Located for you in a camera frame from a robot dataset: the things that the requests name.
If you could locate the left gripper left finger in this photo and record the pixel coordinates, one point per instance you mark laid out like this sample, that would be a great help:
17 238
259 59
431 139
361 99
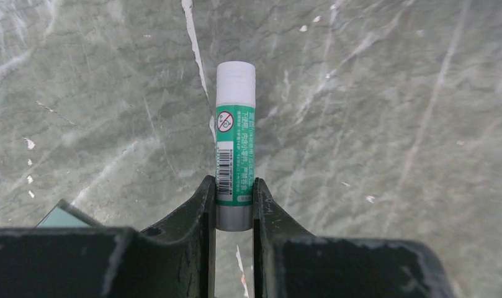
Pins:
174 257

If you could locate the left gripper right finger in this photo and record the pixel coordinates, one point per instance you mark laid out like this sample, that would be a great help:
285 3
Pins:
290 261

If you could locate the teal envelope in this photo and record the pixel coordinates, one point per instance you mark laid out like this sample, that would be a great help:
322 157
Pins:
64 214

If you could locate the green white glue stick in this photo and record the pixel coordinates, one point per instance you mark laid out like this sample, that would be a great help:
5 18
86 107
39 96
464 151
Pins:
235 140

